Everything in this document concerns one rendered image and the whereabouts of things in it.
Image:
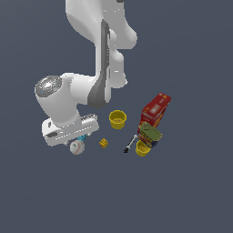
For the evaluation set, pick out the red cracker box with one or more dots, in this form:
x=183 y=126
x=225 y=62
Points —
x=154 y=112

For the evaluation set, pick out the small yellow cup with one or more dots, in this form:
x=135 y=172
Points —
x=142 y=149

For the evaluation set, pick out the small yellow block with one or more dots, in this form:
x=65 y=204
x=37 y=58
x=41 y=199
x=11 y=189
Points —
x=103 y=143

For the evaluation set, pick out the large yellow cup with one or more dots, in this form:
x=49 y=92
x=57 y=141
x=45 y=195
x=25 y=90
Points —
x=117 y=119

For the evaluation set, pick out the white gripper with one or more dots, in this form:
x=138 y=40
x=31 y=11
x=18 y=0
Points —
x=69 y=129

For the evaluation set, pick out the black and grey marker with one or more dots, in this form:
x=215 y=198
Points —
x=130 y=143

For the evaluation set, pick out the white baseball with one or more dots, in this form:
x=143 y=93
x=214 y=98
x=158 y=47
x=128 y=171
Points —
x=77 y=147

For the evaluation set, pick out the blue potted meat can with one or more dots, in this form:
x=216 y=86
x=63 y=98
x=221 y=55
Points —
x=149 y=134

